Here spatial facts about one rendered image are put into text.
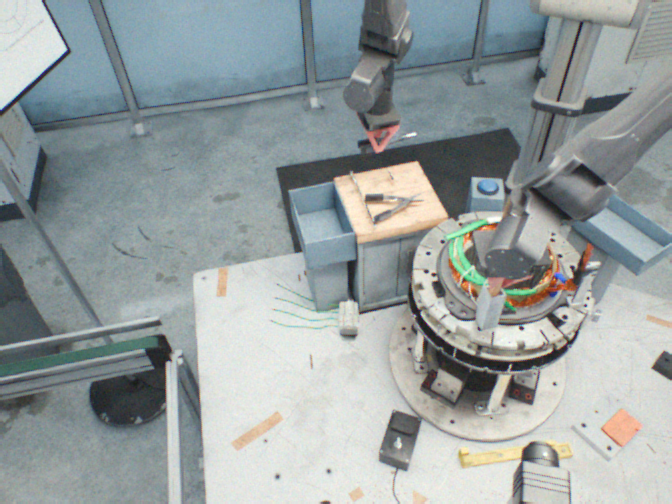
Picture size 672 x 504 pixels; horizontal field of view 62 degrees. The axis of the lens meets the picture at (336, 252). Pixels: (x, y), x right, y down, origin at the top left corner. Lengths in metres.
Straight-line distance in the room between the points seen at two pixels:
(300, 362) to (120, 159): 2.20
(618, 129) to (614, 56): 2.69
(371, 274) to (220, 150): 2.02
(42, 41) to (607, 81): 2.77
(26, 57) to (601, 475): 1.48
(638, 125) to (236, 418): 0.94
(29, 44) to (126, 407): 1.32
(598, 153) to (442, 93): 2.87
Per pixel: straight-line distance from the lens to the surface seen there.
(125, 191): 3.08
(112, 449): 2.23
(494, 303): 0.94
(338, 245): 1.17
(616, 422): 1.32
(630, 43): 3.39
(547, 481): 0.56
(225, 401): 1.29
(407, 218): 1.19
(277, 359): 1.32
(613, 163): 0.70
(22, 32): 1.46
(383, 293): 1.35
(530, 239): 0.70
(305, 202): 1.29
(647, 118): 0.69
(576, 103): 1.39
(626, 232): 1.33
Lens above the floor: 1.91
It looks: 49 degrees down
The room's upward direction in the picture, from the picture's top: 3 degrees counter-clockwise
